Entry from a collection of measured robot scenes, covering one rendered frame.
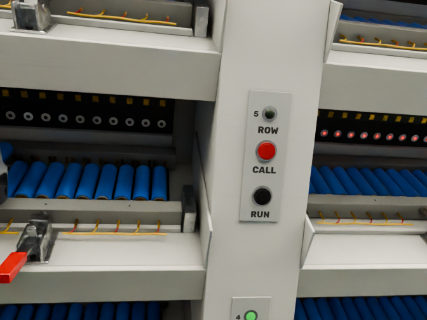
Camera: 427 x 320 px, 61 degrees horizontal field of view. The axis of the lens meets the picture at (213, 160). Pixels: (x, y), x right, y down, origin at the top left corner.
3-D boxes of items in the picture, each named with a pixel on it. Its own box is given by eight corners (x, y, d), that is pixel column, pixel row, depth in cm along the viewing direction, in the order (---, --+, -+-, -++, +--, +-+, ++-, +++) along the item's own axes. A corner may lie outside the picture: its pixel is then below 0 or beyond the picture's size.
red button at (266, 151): (274, 160, 33) (276, 143, 33) (258, 159, 33) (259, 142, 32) (271, 158, 34) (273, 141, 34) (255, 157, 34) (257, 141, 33)
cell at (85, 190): (100, 175, 45) (91, 209, 40) (85, 174, 45) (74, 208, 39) (100, 163, 44) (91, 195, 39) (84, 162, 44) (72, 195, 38)
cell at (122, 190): (134, 176, 46) (129, 209, 40) (119, 176, 45) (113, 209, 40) (134, 164, 45) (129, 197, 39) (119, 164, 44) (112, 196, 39)
